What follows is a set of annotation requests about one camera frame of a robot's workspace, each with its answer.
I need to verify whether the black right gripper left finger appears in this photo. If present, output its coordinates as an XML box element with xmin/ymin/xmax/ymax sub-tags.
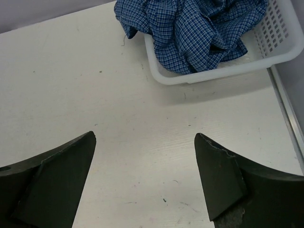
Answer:
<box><xmin>0</xmin><ymin>131</ymin><xmax>96</xmax><ymax>228</ymax></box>

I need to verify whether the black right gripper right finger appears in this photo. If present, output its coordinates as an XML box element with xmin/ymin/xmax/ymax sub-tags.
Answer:
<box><xmin>194</xmin><ymin>133</ymin><xmax>304</xmax><ymax>228</ymax></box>

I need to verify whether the blue checked long sleeve shirt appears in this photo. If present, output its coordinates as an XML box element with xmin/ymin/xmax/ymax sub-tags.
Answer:
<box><xmin>114</xmin><ymin>0</ymin><xmax>268</xmax><ymax>75</ymax></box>

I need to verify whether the white plastic perforated basket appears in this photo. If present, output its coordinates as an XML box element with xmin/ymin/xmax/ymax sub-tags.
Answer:
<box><xmin>144</xmin><ymin>0</ymin><xmax>304</xmax><ymax>86</ymax></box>

